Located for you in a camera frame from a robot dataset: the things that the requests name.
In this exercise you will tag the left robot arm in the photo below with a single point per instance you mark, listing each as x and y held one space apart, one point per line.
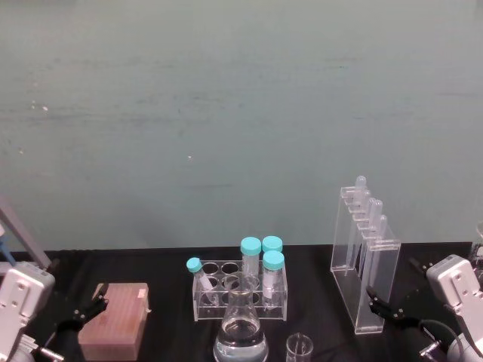
22 294

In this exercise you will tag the small glass beaker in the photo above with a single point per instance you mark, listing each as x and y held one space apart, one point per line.
299 348

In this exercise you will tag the black table cloth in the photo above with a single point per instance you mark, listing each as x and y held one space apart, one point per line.
170 339

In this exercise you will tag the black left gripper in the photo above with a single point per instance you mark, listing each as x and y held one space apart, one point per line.
68 339

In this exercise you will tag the glass conical flask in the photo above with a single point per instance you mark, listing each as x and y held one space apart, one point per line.
240 332

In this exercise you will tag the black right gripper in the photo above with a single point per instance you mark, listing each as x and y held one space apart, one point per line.
413 333

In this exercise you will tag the clear glass vessel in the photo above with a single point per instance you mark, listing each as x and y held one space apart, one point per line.
478 256

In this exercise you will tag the grey slanted metal bar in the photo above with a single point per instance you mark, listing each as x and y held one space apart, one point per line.
22 234

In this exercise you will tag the clear acrylic pipette stand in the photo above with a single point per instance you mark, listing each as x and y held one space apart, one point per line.
362 286

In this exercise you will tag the blue clamp piece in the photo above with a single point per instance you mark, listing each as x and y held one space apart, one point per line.
5 250

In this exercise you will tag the large teal-capped tube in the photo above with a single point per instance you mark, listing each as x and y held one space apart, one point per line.
272 243
272 275
251 249

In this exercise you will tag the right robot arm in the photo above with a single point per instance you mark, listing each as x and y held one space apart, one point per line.
453 281

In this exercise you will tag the small leaning teal-capped tube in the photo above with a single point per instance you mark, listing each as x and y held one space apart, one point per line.
202 279

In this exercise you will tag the clear acrylic tube rack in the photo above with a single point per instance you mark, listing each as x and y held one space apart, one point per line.
211 290

